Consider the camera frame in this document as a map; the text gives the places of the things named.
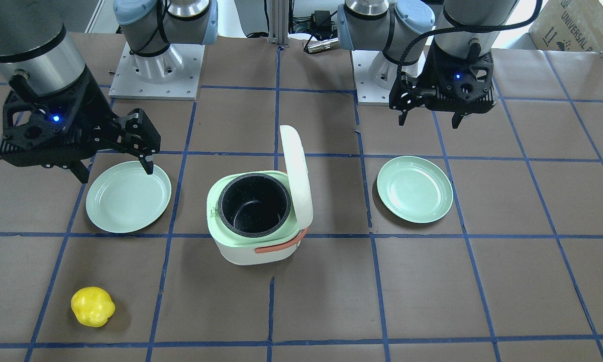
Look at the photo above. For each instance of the brown paper table mat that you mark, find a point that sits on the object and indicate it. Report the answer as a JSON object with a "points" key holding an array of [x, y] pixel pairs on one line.
{"points": [[513, 272]]}

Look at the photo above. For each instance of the white rice cooker orange handle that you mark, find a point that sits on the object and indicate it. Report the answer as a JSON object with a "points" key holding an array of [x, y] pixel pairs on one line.
{"points": [[262, 216]]}

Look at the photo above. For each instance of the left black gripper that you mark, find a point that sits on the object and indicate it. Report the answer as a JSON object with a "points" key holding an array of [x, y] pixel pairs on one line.
{"points": [[428, 71]]}

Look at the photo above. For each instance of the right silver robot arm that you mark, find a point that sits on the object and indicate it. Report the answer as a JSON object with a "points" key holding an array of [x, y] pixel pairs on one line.
{"points": [[34, 40]]}

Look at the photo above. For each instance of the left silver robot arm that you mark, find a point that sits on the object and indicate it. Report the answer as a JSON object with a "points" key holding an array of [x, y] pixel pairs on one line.
{"points": [[405, 31]]}

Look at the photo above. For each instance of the aluminium frame post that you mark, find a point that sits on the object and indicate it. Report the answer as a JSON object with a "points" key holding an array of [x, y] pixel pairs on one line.
{"points": [[278, 22]]}

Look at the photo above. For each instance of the cardboard box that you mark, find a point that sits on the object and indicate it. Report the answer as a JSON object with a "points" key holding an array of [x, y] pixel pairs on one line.
{"points": [[569, 26]]}

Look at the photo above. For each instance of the green plate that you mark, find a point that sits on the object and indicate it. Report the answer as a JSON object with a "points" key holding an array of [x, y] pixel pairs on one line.
{"points": [[124, 198], [415, 189]]}

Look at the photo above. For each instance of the yellow toy bell pepper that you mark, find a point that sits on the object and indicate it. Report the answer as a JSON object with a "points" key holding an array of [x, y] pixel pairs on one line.
{"points": [[92, 306]]}

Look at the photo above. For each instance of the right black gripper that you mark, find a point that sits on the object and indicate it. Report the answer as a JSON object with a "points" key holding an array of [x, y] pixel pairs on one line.
{"points": [[91, 103]]}

